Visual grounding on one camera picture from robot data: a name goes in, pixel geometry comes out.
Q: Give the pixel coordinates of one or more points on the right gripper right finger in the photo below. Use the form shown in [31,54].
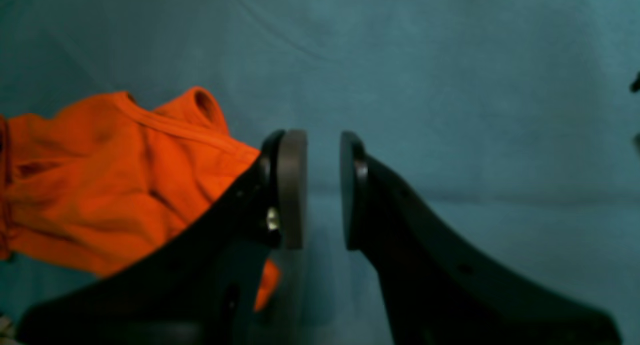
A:
[437,288]

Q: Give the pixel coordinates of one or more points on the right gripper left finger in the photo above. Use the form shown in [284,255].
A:
[201,287]

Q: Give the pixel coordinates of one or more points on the orange t-shirt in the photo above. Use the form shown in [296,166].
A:
[105,182]

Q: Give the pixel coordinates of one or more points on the blue table cloth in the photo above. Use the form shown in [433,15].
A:
[513,119]

